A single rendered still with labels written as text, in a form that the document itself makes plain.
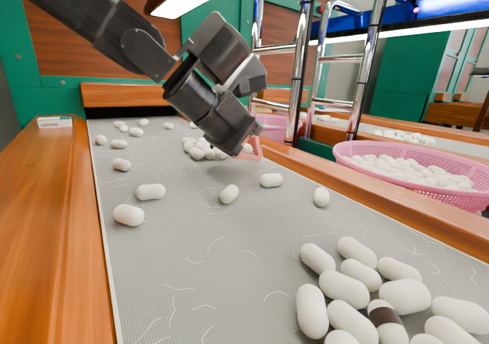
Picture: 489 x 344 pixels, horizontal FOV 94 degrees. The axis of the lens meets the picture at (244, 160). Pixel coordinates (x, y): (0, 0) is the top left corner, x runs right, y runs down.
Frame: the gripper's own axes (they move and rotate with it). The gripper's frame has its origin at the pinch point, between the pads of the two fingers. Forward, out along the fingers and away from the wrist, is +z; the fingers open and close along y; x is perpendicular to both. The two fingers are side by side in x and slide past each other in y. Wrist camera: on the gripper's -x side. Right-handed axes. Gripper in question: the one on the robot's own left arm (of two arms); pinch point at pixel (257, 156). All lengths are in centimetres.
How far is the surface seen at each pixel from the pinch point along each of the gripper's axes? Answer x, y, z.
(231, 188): 7.3, -8.9, -8.4
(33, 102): 21, 58, -31
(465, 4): -56, -9, 16
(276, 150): -3.3, -0.3, 3.0
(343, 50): -184, 141, 140
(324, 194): 0.9, -16.1, -1.0
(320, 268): 7.9, -23.5, -8.2
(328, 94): -138, 141, 160
